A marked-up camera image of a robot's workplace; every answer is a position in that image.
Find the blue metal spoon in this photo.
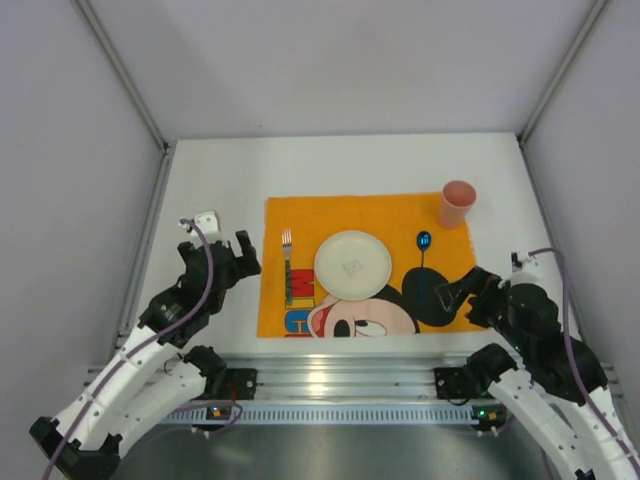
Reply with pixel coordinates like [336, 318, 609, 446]
[416, 230, 432, 306]

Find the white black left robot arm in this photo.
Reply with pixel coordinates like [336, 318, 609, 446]
[29, 222, 261, 479]

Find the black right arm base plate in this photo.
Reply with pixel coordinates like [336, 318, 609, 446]
[433, 366, 481, 403]

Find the right aluminium frame post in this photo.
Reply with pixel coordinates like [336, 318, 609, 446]
[516, 0, 612, 148]

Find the cream round plate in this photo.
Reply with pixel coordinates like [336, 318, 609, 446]
[314, 230, 392, 301]

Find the orange cartoon mouse placemat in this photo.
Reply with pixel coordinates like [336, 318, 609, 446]
[257, 193, 476, 339]

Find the aluminium mounting rail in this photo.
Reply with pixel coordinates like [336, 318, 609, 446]
[79, 352, 624, 401]

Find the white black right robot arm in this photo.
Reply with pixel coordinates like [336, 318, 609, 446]
[435, 267, 639, 479]

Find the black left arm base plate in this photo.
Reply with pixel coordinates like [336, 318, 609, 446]
[198, 368, 258, 401]

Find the perforated grey cable duct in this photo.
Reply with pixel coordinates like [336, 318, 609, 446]
[163, 402, 504, 426]

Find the pink plastic cup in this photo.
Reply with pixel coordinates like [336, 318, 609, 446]
[438, 180, 477, 229]

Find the left aluminium frame post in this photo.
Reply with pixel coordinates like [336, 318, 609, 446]
[72, 0, 169, 154]

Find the silver fork patterned handle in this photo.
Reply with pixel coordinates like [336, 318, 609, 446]
[282, 229, 293, 306]

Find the aluminium frame post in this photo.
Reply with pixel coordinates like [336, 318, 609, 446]
[516, 0, 612, 148]
[72, 0, 169, 154]

